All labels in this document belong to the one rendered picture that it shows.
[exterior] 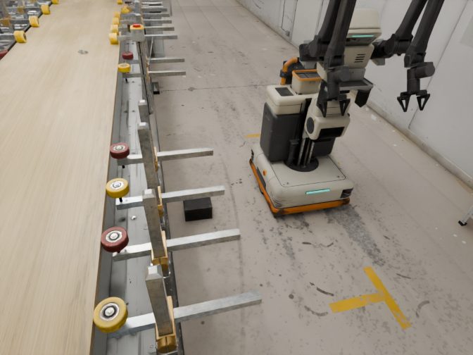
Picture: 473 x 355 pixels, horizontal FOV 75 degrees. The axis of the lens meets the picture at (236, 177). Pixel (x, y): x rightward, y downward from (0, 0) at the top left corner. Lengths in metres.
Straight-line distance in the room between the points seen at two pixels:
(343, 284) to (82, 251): 1.55
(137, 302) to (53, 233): 0.37
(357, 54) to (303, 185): 0.90
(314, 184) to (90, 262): 1.63
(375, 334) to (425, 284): 0.54
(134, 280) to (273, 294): 0.94
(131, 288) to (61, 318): 0.38
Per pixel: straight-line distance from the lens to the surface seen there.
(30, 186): 1.36
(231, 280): 1.98
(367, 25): 1.80
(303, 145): 2.29
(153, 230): 0.96
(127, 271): 1.32
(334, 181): 2.33
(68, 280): 1.01
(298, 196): 2.20
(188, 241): 1.09
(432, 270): 2.46
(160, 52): 5.19
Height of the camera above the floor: 1.68
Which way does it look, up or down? 40 degrees down
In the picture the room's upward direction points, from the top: 4 degrees clockwise
